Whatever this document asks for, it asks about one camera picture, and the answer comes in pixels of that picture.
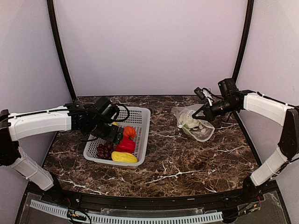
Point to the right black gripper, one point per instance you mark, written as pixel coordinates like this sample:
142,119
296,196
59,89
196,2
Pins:
210,113

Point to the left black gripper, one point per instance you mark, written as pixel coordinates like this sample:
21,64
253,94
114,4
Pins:
111,136

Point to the white cauliflower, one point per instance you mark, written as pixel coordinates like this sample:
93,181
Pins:
185,120

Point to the clear zip top bag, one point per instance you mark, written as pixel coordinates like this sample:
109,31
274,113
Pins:
200,130

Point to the dark red grape bunch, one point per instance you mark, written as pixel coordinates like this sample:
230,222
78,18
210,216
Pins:
104,151

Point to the orange pumpkin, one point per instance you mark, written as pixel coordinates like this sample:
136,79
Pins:
129,133

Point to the red bell pepper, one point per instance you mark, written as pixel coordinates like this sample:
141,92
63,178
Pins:
126,146

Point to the yellow bell pepper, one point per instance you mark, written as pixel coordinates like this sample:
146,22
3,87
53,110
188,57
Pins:
123,157

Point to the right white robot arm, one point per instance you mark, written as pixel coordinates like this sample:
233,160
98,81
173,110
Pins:
285,115

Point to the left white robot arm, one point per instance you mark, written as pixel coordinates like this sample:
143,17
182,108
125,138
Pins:
16,126

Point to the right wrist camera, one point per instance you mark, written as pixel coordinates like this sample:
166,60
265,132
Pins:
204,95

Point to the black front rail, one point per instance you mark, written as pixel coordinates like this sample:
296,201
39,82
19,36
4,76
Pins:
215,201

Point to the white slotted cable duct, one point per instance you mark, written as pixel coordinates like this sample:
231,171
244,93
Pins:
114,216

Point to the right black frame post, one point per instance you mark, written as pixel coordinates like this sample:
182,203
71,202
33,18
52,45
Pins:
244,38

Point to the black frame post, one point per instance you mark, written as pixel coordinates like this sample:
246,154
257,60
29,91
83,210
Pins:
59,49
244,38

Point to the left black frame post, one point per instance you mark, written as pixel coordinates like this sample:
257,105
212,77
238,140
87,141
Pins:
59,49

